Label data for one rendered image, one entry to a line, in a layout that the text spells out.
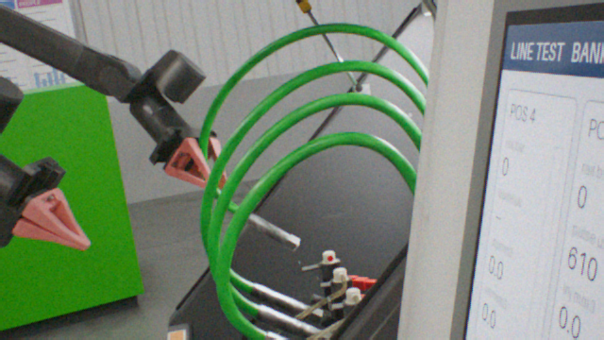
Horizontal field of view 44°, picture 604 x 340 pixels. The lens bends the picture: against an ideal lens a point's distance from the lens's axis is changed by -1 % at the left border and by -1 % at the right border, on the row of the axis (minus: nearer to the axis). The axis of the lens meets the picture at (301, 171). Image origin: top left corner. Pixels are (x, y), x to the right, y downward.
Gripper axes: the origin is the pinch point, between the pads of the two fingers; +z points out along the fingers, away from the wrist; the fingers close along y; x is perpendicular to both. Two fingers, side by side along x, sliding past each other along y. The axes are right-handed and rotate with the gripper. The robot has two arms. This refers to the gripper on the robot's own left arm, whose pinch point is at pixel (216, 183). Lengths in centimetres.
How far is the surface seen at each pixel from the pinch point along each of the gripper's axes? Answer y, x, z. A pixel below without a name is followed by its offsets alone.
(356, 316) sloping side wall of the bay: -25.8, -17.0, 36.4
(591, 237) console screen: -48, -42, 49
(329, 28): 2.1, -28.2, 0.1
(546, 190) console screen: -45, -41, 45
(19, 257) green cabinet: 161, 217, -178
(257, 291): -11.9, -1.3, 20.9
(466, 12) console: -32, -45, 30
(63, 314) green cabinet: 183, 236, -150
